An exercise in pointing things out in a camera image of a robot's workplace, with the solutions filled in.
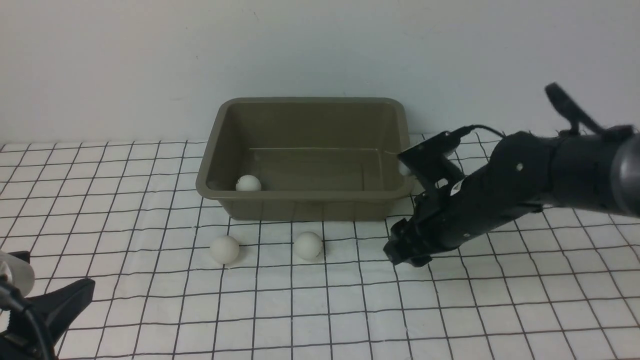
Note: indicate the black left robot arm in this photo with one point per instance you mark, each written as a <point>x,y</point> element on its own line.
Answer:
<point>15,268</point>

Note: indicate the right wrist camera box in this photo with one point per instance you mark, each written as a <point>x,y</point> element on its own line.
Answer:
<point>428,162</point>

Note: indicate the white grid-pattern tablecloth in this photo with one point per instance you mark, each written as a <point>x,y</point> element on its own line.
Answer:
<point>561,284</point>

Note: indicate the olive green plastic bin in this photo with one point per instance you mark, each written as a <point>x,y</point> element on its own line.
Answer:
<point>317,158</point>

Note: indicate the white ping-pong ball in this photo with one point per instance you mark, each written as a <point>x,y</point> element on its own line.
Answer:
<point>308,245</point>
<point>224,249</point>
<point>248,183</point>

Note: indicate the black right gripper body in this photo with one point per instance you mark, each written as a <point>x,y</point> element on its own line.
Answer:
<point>439,225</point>

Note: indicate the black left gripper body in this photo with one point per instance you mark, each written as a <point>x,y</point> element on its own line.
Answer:
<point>36,323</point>

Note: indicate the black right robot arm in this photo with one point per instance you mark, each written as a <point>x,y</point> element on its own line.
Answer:
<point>586,167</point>

